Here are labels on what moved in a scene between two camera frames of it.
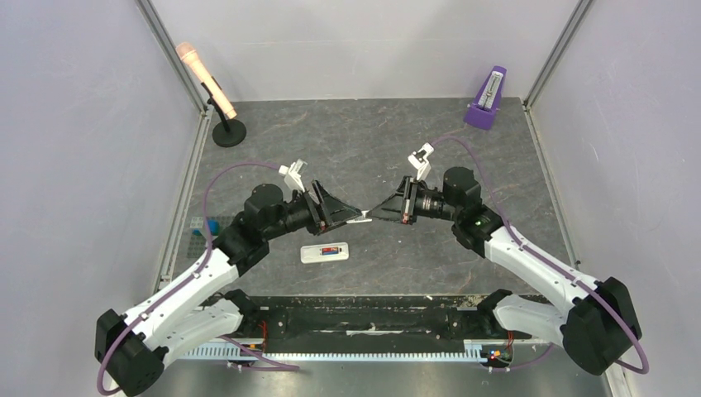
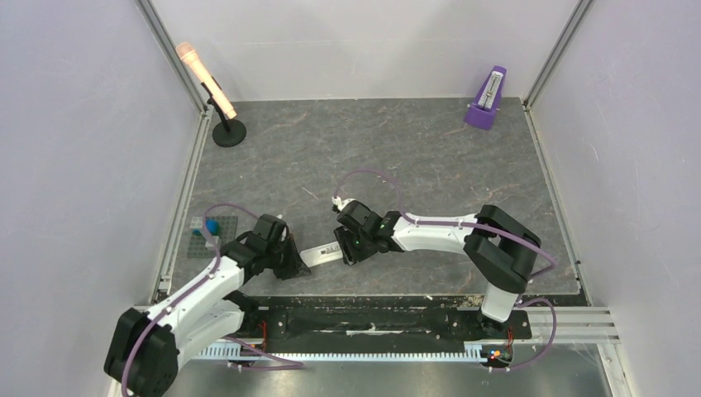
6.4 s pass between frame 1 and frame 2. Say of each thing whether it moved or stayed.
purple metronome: stayed
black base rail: stayed
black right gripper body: moved
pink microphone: stayed
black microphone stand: stayed
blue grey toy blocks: stayed
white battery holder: stayed
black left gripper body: moved
